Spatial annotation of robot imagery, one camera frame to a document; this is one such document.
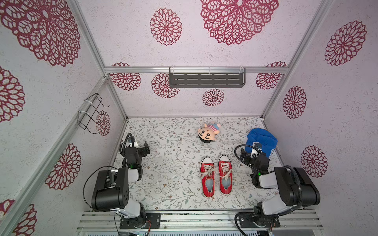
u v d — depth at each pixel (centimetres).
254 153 81
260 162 71
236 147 79
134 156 71
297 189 43
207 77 95
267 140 103
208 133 100
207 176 81
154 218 75
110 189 46
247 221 73
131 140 77
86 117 75
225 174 83
